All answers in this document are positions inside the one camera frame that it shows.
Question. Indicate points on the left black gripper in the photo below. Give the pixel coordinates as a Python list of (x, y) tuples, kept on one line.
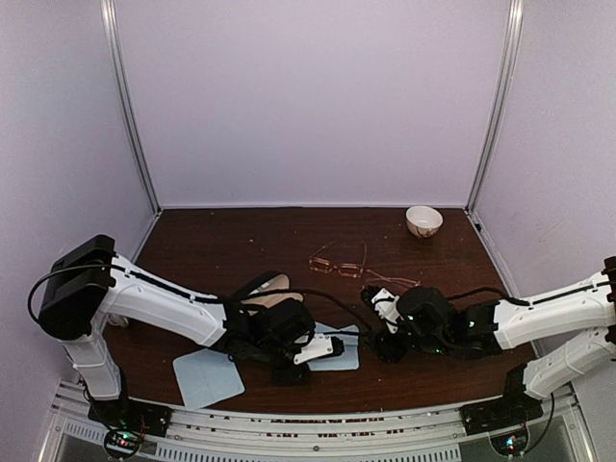
[(279, 376)]

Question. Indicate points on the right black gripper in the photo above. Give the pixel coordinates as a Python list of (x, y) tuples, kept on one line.
[(386, 350)]

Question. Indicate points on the blue cleaning cloth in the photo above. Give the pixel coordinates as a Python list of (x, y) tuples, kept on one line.
[(348, 360), (205, 378)]

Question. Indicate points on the pink thin frame glasses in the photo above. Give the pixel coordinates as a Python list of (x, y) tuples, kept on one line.
[(395, 280)]

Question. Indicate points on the tan glasses case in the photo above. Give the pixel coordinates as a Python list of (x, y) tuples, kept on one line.
[(260, 290)]

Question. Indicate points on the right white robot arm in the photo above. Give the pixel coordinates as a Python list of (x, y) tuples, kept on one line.
[(425, 320)]

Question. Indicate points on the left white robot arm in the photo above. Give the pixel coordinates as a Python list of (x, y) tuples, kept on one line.
[(263, 321)]

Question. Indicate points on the white ceramic bowl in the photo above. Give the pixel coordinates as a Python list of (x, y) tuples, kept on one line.
[(422, 221)]

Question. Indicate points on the patterned white mug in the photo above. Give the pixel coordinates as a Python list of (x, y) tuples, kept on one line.
[(117, 320)]

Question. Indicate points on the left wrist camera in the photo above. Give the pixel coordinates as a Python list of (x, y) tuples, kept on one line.
[(321, 346)]

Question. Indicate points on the front aluminium rail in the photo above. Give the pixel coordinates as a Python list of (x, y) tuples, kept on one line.
[(424, 434)]

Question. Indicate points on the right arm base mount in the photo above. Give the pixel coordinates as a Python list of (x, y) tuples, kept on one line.
[(506, 417)]

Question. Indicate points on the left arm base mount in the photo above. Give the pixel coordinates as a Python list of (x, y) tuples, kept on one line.
[(127, 421)]

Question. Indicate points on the right aluminium corner post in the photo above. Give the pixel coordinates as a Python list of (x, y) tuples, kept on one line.
[(509, 56)]

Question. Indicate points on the aluminium corner post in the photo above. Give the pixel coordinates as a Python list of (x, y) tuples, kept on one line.
[(509, 56), (108, 10)]

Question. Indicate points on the left aluminium corner post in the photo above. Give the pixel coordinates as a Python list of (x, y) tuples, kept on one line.
[(108, 10)]

